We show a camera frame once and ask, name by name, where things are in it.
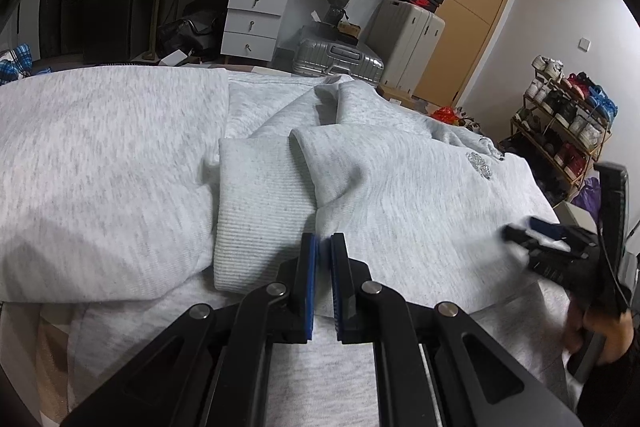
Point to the flat cardboard box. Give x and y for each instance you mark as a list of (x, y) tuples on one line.
[(397, 94)]

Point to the black white patterned item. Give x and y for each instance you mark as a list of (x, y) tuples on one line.
[(466, 118)]

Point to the white light switch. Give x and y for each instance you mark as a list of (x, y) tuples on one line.
[(584, 44)]

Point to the light grey sweatshirt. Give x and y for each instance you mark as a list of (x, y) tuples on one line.
[(125, 182)]

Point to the white dressing table with drawers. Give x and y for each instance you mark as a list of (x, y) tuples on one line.
[(250, 24)]

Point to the silver suitcase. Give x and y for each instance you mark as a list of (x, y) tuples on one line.
[(335, 57)]

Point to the beige upright suitcase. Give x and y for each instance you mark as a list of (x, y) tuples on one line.
[(405, 47)]

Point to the group of sneakers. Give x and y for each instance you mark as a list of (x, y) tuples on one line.
[(570, 107)]

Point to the checkered bed sheet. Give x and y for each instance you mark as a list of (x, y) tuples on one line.
[(45, 347)]

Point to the purple bag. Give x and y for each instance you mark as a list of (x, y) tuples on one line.
[(587, 199)]

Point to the blue plaid cloth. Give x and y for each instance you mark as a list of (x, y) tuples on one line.
[(15, 64)]

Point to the wooden shoe rack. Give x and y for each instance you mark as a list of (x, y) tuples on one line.
[(602, 142)]

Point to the small brown box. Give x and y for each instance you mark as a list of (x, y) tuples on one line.
[(349, 29)]

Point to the beige padded bed frame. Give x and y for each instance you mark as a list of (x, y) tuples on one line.
[(572, 212)]

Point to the black bag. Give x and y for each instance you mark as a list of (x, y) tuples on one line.
[(192, 32)]

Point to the red plastic bag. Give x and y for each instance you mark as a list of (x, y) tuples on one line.
[(444, 114)]

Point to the small white box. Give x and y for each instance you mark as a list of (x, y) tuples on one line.
[(176, 58)]

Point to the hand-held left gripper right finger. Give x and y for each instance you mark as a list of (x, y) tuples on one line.
[(336, 287)]

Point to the person's right hand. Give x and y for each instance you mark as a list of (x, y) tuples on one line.
[(612, 332)]

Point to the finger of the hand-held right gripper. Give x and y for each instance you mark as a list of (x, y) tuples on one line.
[(520, 234), (545, 226)]

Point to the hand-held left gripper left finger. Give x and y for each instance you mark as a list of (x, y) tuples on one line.
[(311, 277)]

